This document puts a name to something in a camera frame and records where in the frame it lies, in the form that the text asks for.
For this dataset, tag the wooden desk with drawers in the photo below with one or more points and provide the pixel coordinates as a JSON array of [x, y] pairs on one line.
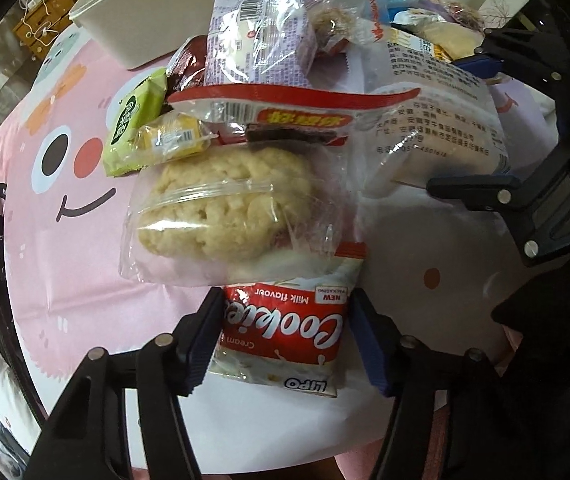
[[50, 15]]

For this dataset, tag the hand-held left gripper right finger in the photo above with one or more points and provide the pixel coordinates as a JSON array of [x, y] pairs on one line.
[[370, 340]]

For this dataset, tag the clear rice cracker bag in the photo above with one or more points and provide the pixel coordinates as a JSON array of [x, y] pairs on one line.
[[215, 210]]

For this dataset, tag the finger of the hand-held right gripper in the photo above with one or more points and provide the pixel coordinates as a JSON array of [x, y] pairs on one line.
[[485, 65], [475, 187]]

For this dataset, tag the green snack packet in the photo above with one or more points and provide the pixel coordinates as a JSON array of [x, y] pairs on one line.
[[130, 120]]

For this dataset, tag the dark red snack packet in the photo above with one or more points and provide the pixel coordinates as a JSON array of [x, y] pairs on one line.
[[187, 62]]

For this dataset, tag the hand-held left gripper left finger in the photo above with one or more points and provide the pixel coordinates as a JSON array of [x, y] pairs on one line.
[[205, 350]]

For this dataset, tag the red white cookie packet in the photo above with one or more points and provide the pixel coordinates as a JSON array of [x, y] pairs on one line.
[[285, 335]]

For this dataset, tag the purple bread packet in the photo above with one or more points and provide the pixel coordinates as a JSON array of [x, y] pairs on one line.
[[255, 40]]

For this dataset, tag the red-trimmed clear snack packet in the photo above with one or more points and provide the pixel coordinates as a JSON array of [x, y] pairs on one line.
[[265, 105]]

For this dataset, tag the small wrapped candy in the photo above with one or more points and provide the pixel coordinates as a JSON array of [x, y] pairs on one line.
[[332, 25]]

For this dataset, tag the small yellow snack packet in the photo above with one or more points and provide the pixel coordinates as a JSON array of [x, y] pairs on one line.
[[170, 137]]

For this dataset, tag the clear text-printed snack packet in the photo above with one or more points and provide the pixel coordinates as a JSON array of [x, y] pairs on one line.
[[430, 125]]

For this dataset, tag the white plastic storage box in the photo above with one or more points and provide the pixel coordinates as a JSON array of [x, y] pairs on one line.
[[165, 10]]

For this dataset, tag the pale yellow bread packet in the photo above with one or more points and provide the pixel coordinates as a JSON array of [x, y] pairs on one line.
[[450, 40]]

